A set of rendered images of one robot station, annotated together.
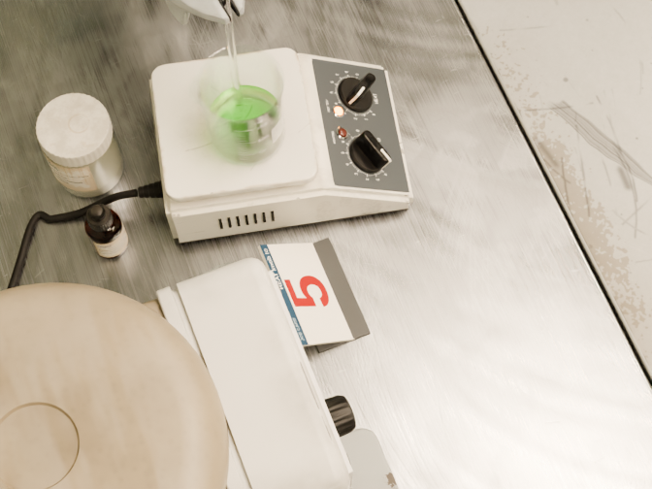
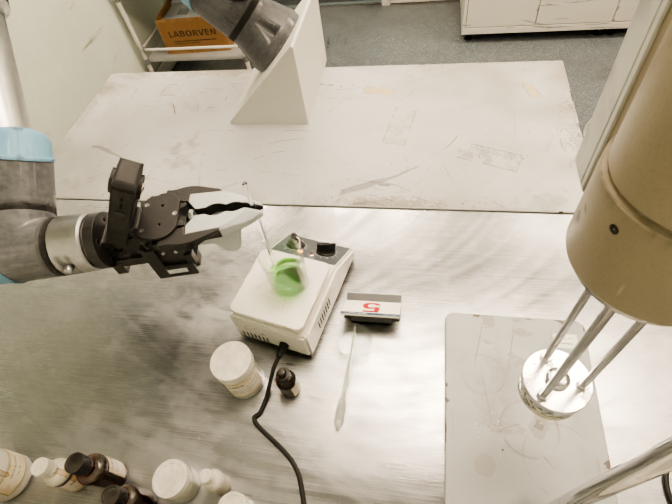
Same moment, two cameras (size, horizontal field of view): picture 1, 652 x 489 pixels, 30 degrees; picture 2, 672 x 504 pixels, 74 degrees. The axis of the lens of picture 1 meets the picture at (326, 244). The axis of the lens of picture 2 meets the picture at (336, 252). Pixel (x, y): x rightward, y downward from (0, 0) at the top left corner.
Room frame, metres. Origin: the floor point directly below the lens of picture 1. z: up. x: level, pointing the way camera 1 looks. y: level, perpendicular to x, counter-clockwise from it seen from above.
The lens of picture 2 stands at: (0.14, 0.31, 1.55)
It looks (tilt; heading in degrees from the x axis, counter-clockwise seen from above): 53 degrees down; 309
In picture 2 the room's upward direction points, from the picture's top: 11 degrees counter-clockwise
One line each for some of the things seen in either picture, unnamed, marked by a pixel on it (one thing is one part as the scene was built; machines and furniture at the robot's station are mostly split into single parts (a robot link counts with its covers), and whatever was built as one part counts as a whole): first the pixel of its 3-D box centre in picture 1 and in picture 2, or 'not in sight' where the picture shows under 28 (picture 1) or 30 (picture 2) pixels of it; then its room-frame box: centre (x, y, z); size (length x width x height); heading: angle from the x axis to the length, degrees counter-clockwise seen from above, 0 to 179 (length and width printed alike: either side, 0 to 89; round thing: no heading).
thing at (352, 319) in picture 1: (314, 290); (371, 304); (0.33, 0.01, 0.92); 0.09 x 0.06 x 0.04; 22
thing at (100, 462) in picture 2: not in sight; (95, 470); (0.53, 0.40, 0.95); 0.04 x 0.04 x 0.10
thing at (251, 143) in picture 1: (240, 111); (284, 270); (0.43, 0.06, 1.03); 0.07 x 0.06 x 0.08; 103
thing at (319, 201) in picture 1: (268, 143); (293, 288); (0.45, 0.05, 0.94); 0.22 x 0.13 x 0.08; 99
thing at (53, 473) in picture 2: not in sight; (60, 472); (0.58, 0.42, 0.94); 0.03 x 0.03 x 0.09
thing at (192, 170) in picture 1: (233, 122); (280, 287); (0.45, 0.07, 0.98); 0.12 x 0.12 x 0.01; 9
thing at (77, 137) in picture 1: (81, 146); (238, 371); (0.45, 0.20, 0.94); 0.06 x 0.06 x 0.08
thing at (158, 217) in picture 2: not in sight; (148, 237); (0.56, 0.15, 1.13); 0.12 x 0.08 x 0.09; 35
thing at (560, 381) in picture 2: not in sight; (586, 341); (0.07, 0.08, 1.17); 0.07 x 0.07 x 0.25
